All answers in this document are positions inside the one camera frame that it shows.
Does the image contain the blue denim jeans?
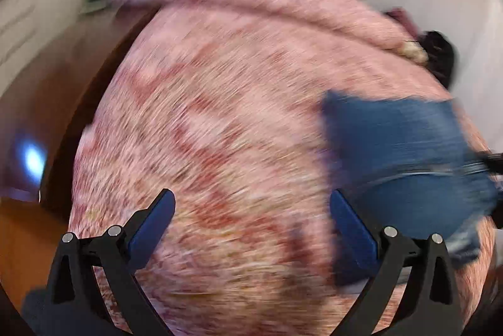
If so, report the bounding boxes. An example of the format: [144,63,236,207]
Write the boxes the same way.
[321,91,500,267]

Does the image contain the black cloth item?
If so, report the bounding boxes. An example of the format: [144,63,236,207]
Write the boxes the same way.
[384,7,461,89]

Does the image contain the pink red patterned bedspread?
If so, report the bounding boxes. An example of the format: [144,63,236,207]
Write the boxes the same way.
[66,1,496,336]

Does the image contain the dark wooden bed frame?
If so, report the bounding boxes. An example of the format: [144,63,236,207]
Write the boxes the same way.
[1,7,157,221]

